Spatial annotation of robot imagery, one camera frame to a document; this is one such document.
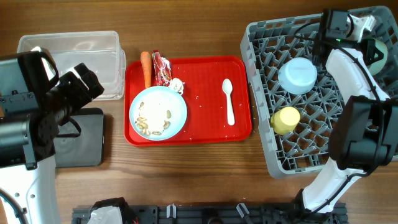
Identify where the mint green bowl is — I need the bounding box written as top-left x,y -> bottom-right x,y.
366,38 -> 388,76

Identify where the light blue bowl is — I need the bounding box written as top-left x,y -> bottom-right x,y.
278,57 -> 318,95

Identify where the yellow cup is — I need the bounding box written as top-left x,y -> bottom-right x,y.
270,106 -> 300,135

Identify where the white plastic spoon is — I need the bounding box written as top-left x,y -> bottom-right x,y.
222,78 -> 235,126

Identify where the white tissue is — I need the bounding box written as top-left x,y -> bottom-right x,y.
169,78 -> 184,95

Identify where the red snack wrapper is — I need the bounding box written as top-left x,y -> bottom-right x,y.
152,50 -> 172,86

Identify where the light blue plate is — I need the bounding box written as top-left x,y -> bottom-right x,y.
127,86 -> 188,141

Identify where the orange carrot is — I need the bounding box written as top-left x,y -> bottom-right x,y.
141,51 -> 152,88

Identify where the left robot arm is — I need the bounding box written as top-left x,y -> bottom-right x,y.
1,49 -> 104,223

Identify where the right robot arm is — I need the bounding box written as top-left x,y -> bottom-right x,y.
295,9 -> 397,219

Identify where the grey dishwasher rack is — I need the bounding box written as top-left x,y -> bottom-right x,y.
241,6 -> 397,179

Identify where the red serving tray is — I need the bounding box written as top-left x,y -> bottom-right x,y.
124,56 -> 252,147

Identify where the clear plastic bin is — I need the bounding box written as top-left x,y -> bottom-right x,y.
17,31 -> 126,100

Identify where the black plastic tray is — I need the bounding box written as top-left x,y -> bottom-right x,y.
54,108 -> 105,168

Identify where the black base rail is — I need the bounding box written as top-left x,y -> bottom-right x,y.
71,203 -> 349,224

